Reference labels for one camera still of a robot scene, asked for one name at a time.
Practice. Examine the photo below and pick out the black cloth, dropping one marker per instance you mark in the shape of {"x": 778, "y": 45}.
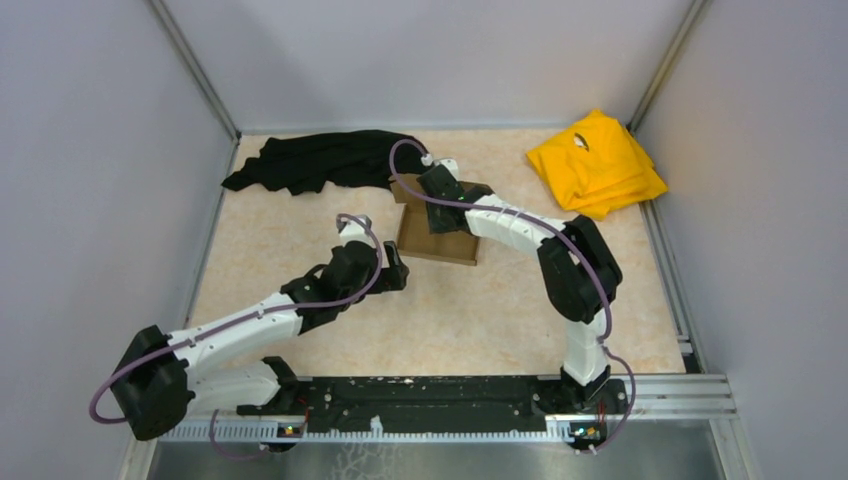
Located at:
{"x": 346, "y": 159}

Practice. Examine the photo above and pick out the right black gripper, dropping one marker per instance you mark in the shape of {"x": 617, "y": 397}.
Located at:
{"x": 435, "y": 225}

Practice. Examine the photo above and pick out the aluminium frame rail front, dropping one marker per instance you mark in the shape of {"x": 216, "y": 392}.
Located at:
{"x": 673, "y": 397}

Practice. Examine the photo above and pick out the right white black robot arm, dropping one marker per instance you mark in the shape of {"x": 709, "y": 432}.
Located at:
{"x": 580, "y": 274}

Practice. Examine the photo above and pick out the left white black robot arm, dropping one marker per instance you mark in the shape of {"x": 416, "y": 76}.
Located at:
{"x": 162, "y": 378}

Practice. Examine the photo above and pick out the yellow folded cloth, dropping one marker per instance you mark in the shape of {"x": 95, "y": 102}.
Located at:
{"x": 595, "y": 167}

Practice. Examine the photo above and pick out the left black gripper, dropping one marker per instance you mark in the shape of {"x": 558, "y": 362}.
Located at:
{"x": 392, "y": 277}

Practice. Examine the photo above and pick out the left aluminium corner post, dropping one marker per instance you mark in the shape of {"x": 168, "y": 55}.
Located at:
{"x": 187, "y": 57}

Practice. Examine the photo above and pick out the aluminium corner post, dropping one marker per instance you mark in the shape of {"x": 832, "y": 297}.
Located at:
{"x": 187, "y": 57}
{"x": 693, "y": 16}

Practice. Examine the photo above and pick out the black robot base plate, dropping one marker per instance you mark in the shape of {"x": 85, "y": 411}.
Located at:
{"x": 435, "y": 404}

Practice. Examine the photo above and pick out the brown cardboard paper box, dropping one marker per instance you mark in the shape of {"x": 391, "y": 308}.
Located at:
{"x": 415, "y": 240}

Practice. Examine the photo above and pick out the right aluminium corner post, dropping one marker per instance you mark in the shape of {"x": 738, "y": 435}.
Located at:
{"x": 693, "y": 16}

